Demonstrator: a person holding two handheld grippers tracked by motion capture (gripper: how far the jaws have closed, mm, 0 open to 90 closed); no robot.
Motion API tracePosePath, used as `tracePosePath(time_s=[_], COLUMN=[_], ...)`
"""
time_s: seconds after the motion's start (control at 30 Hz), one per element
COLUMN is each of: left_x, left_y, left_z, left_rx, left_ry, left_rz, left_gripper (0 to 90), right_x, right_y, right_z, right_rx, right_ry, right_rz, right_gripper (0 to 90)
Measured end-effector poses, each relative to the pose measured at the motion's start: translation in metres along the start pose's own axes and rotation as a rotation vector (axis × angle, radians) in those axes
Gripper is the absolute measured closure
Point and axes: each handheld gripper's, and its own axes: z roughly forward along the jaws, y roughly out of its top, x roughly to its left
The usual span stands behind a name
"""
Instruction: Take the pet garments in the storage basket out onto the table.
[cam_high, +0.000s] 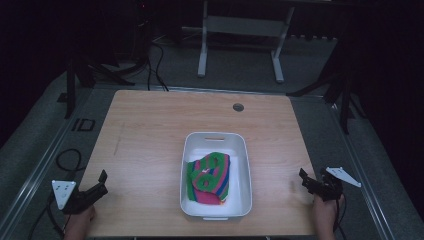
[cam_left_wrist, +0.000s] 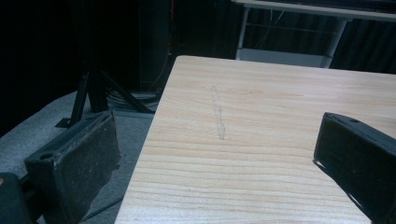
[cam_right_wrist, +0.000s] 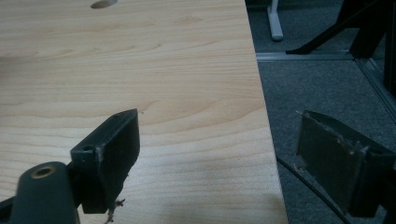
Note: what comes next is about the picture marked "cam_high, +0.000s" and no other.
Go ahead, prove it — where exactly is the green pink striped cloth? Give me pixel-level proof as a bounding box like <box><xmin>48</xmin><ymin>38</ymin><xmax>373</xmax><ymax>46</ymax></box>
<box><xmin>186</xmin><ymin>151</ymin><xmax>232</xmax><ymax>206</ymax></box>

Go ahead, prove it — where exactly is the black tripod stand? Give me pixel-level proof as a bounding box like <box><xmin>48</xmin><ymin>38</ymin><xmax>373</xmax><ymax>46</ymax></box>
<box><xmin>286</xmin><ymin>39</ymin><xmax>368</xmax><ymax>136</ymax></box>
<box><xmin>57</xmin><ymin>56</ymin><xmax>136</xmax><ymax>120</ymax></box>

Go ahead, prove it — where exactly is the metal floor rail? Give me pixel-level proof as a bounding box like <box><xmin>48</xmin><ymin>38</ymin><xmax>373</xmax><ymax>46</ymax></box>
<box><xmin>328</xmin><ymin>99</ymin><xmax>398</xmax><ymax>240</ymax></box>
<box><xmin>0</xmin><ymin>85</ymin><xmax>98</xmax><ymax>240</ymax></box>

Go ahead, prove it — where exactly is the white plastic basket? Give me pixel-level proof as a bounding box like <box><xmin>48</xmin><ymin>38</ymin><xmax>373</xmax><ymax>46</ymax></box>
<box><xmin>179</xmin><ymin>131</ymin><xmax>253</xmax><ymax>222</ymax></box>

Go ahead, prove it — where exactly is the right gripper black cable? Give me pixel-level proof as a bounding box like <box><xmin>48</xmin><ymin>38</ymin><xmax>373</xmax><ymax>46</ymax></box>
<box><xmin>332</xmin><ymin>193</ymin><xmax>348</xmax><ymax>240</ymax></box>

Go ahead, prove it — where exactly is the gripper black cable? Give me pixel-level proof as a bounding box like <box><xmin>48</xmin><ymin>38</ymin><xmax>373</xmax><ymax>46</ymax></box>
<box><xmin>332</xmin><ymin>193</ymin><xmax>348</xmax><ymax>240</ymax></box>
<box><xmin>27</xmin><ymin>191</ymin><xmax>66</xmax><ymax>240</ymax></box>

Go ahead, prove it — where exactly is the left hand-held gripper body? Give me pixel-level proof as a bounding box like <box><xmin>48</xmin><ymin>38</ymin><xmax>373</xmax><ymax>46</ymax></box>
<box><xmin>51</xmin><ymin>179</ymin><xmax>101</xmax><ymax>215</ymax></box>

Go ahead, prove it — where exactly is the black cable loop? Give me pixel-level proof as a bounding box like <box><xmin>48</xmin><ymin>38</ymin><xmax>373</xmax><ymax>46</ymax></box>
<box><xmin>55</xmin><ymin>148</ymin><xmax>84</xmax><ymax>174</ymax></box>

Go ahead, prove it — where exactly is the person's right hand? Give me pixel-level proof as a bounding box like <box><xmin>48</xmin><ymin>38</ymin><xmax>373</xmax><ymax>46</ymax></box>
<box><xmin>312</xmin><ymin>193</ymin><xmax>346</xmax><ymax>222</ymax></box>

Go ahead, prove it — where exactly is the black floor cable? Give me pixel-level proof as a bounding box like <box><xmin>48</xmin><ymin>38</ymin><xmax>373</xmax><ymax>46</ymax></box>
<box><xmin>145</xmin><ymin>41</ymin><xmax>170</xmax><ymax>92</ymax></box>

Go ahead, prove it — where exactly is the white metal stand frame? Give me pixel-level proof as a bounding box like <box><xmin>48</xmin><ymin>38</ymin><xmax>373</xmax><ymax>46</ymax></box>
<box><xmin>197</xmin><ymin>0</ymin><xmax>296</xmax><ymax>84</ymax></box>

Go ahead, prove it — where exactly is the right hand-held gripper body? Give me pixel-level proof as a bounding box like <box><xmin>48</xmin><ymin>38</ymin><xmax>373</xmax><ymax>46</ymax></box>
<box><xmin>310</xmin><ymin>166</ymin><xmax>362</xmax><ymax>202</ymax></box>

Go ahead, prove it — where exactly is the person's left hand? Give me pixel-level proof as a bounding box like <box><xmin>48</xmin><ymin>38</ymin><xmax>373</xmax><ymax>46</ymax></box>
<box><xmin>67</xmin><ymin>205</ymin><xmax>97</xmax><ymax>229</ymax></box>

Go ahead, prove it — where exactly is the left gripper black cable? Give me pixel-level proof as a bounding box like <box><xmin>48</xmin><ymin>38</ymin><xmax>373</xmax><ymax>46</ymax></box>
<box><xmin>27</xmin><ymin>191</ymin><xmax>66</xmax><ymax>240</ymax></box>

